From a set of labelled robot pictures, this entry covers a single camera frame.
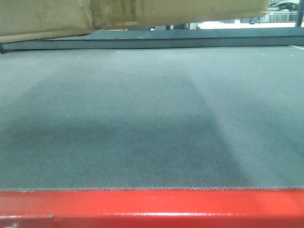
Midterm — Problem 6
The brown cardboard carton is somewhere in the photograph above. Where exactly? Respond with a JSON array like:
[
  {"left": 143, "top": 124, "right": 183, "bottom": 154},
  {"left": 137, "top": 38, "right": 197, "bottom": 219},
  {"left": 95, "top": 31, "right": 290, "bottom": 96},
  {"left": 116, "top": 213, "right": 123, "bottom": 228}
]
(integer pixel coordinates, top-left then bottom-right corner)
[{"left": 0, "top": 0, "right": 269, "bottom": 43}]

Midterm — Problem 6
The dark conveyor far side rail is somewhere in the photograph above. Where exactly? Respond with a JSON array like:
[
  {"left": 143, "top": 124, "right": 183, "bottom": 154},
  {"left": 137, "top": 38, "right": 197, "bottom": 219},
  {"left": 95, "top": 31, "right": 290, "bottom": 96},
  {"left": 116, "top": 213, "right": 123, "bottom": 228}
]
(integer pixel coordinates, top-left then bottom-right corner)
[{"left": 0, "top": 27, "right": 304, "bottom": 52}]

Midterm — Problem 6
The grey conveyor belt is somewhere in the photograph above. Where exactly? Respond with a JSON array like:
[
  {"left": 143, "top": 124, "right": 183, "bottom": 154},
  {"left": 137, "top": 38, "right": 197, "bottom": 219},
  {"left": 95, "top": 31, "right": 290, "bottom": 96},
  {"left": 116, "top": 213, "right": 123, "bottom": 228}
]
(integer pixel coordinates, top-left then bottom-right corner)
[{"left": 0, "top": 47, "right": 304, "bottom": 190}]

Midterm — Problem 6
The red conveyor frame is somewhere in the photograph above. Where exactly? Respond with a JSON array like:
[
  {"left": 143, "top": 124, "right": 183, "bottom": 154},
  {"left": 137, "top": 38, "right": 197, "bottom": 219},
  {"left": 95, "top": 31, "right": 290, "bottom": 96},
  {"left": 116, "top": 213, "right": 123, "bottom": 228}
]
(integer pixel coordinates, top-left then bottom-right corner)
[{"left": 0, "top": 190, "right": 304, "bottom": 228}]

